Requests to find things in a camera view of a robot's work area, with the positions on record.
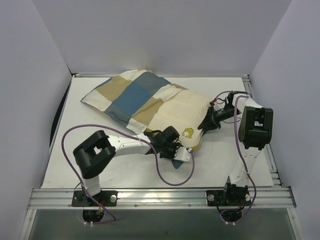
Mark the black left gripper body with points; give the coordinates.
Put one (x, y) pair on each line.
(175, 148)

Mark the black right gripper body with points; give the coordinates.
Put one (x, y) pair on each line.
(211, 120)

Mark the cream pillow with yellow edge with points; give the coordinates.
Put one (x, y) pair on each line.
(185, 112)

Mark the blue tan white checked pillowcase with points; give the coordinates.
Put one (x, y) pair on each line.
(132, 98)

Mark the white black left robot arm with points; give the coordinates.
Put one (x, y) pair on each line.
(94, 154)

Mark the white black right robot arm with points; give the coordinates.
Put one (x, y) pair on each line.
(248, 153)

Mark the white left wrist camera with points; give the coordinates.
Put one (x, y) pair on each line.
(183, 154)

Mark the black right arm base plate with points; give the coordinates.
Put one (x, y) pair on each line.
(237, 197)

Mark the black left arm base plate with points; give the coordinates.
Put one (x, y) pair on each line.
(107, 198)

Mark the aluminium back frame rail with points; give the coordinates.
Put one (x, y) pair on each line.
(165, 75)

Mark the aluminium frame rail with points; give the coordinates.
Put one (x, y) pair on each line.
(149, 199)
(165, 75)

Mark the aluminium front frame rail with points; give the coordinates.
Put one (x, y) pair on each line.
(149, 199)

